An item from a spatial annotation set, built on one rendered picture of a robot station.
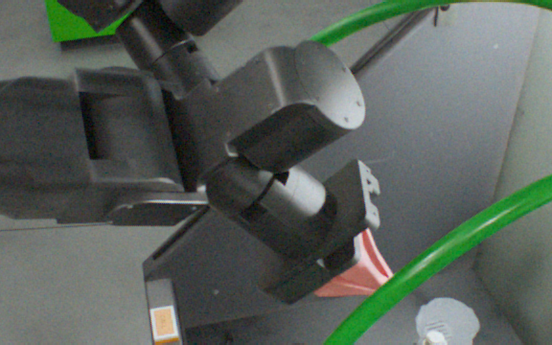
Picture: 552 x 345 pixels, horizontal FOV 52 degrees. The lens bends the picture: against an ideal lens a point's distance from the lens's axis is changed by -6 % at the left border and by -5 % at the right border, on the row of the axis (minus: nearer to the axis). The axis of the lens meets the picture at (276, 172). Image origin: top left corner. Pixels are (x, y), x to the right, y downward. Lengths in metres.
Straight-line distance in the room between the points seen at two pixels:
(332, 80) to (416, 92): 0.44
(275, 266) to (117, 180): 0.16
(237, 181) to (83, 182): 0.11
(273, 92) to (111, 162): 0.09
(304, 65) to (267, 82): 0.02
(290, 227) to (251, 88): 0.11
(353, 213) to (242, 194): 0.07
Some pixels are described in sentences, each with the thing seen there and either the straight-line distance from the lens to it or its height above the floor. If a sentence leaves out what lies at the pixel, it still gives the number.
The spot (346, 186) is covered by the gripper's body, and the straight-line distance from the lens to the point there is 0.42.
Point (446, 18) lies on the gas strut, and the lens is 0.74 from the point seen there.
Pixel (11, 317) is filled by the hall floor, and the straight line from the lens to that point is 2.19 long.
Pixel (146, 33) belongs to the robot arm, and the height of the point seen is 1.35.
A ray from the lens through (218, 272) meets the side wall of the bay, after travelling 0.86.
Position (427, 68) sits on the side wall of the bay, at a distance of 0.76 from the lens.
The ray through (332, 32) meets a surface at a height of 1.38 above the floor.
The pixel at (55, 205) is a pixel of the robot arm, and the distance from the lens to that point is 0.31.
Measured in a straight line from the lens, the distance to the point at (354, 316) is 0.35.
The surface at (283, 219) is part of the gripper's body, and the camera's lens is 0.38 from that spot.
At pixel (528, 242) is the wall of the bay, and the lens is 0.91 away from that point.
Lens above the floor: 1.57
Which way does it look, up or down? 37 degrees down
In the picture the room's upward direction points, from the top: straight up
